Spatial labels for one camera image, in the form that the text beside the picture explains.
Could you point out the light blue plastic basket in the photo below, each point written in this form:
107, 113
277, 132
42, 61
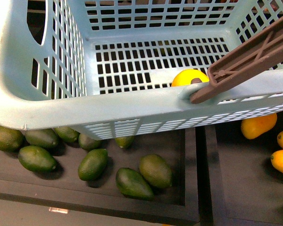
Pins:
105, 67

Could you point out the green avocado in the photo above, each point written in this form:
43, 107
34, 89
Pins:
67, 134
156, 171
93, 164
124, 142
45, 138
87, 143
10, 139
36, 159
131, 184

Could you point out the yellow lemon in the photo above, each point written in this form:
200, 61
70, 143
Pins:
186, 76

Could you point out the brown basket handle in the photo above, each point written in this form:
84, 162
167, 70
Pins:
254, 56

